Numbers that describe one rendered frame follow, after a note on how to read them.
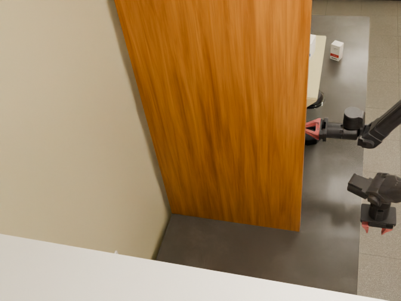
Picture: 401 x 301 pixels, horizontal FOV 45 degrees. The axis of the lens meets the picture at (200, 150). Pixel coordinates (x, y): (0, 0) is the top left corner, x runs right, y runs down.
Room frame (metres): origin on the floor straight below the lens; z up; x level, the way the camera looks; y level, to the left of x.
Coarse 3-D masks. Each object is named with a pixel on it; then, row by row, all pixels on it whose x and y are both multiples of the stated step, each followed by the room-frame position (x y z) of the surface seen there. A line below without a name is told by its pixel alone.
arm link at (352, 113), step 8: (344, 112) 1.20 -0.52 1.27; (352, 112) 1.20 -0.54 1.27; (360, 112) 1.19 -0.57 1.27; (344, 120) 1.19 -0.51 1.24; (352, 120) 1.17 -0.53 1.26; (360, 120) 1.17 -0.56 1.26; (352, 128) 1.17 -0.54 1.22; (360, 128) 1.16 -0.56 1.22; (360, 136) 1.15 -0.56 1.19; (360, 144) 1.14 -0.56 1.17; (368, 144) 1.12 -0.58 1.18
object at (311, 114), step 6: (324, 96) 1.42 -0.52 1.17; (324, 102) 1.40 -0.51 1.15; (312, 108) 1.37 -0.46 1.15; (318, 108) 1.39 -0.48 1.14; (306, 114) 1.39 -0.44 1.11; (312, 114) 1.38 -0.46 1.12; (318, 114) 1.39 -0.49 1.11; (306, 120) 1.39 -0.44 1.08; (312, 120) 1.38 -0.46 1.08; (306, 138) 1.39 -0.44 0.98; (312, 138) 1.38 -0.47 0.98
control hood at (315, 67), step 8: (320, 40) 1.31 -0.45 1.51; (320, 48) 1.27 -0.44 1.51; (312, 56) 1.24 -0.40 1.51; (320, 56) 1.23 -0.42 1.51; (312, 64) 1.19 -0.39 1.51; (320, 64) 1.19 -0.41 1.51; (312, 72) 1.16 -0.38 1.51; (320, 72) 1.15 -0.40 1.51; (312, 80) 1.12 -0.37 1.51; (312, 88) 1.08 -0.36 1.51; (312, 96) 1.05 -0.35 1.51
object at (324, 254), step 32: (320, 32) 2.17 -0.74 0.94; (352, 32) 2.12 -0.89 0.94; (352, 64) 1.86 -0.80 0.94; (352, 96) 1.63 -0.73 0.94; (320, 160) 1.29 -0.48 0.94; (352, 160) 1.26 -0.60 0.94; (320, 192) 1.13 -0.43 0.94; (192, 224) 1.08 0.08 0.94; (224, 224) 1.06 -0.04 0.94; (320, 224) 0.99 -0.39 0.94; (352, 224) 0.96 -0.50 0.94; (160, 256) 0.97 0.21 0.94; (192, 256) 0.95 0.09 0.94; (224, 256) 0.92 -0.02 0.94; (256, 256) 0.90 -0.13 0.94; (288, 256) 0.88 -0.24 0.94; (320, 256) 0.86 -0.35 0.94; (352, 256) 0.84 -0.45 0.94; (320, 288) 0.74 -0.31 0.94; (352, 288) 0.72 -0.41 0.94
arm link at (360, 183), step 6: (354, 174) 0.90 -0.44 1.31; (354, 180) 0.88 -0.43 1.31; (360, 180) 0.87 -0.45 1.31; (366, 180) 0.86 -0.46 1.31; (348, 186) 0.88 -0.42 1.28; (354, 186) 0.87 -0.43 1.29; (360, 186) 0.85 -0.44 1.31; (366, 186) 0.85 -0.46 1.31; (354, 192) 0.86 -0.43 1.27; (360, 192) 0.85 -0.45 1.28; (372, 198) 0.78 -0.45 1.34; (378, 198) 0.78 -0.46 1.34; (378, 204) 0.78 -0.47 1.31
